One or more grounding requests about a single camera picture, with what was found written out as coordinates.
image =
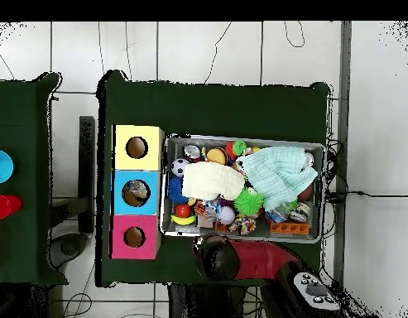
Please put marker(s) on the wooden box with three holes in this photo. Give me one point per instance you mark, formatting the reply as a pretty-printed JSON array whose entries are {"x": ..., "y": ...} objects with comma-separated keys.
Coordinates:
[{"x": 120, "y": 159}]

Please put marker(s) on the grey rounded base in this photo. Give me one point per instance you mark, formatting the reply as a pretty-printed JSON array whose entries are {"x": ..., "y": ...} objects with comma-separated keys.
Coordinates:
[{"x": 69, "y": 248}]

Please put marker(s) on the black white soccer ball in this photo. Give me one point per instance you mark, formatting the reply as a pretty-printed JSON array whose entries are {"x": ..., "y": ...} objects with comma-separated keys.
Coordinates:
[{"x": 179, "y": 167}]

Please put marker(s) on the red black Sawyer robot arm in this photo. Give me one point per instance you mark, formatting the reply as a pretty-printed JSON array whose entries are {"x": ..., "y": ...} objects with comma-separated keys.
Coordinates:
[{"x": 263, "y": 260}]

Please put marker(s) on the white baseball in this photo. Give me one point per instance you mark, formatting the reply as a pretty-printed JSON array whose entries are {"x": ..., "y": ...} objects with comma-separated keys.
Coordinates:
[{"x": 226, "y": 215}]

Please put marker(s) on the mint green waffle cloth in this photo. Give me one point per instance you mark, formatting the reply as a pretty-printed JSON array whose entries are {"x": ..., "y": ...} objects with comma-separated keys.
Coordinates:
[{"x": 276, "y": 175}]

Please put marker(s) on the large green spiky eyed toy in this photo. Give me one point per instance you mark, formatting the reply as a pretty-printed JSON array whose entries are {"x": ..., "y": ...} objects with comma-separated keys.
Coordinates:
[{"x": 248, "y": 202}]

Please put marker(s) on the cream waffle cloth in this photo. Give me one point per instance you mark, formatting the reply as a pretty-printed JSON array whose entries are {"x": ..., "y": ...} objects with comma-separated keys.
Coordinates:
[{"x": 210, "y": 180}]

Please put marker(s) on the blue spiky ball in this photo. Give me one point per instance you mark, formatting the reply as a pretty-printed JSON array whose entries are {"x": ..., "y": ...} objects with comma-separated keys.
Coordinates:
[{"x": 175, "y": 192}]

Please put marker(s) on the shallow metal mesh bin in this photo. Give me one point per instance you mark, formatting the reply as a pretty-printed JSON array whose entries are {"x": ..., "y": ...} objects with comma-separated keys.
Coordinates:
[{"x": 172, "y": 228}]

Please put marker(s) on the dark green tablecloth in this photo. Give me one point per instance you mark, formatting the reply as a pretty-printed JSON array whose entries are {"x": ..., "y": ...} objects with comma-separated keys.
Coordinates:
[{"x": 207, "y": 109}]

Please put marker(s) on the silver drink can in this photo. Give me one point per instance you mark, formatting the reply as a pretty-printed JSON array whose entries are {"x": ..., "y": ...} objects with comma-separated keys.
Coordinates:
[{"x": 192, "y": 152}]

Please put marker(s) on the orange plastic block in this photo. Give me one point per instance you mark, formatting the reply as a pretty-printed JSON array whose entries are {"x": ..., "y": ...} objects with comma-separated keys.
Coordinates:
[{"x": 289, "y": 228}]

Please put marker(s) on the red cup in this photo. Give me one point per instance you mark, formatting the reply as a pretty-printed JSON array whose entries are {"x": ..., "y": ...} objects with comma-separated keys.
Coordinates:
[{"x": 5, "y": 207}]

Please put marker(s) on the small green spiky toy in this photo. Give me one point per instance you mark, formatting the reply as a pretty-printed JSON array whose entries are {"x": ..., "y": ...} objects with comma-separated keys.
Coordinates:
[{"x": 239, "y": 147}]

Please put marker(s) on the blue cup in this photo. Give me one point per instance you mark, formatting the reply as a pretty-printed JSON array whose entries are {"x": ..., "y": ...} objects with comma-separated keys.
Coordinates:
[{"x": 1, "y": 167}]

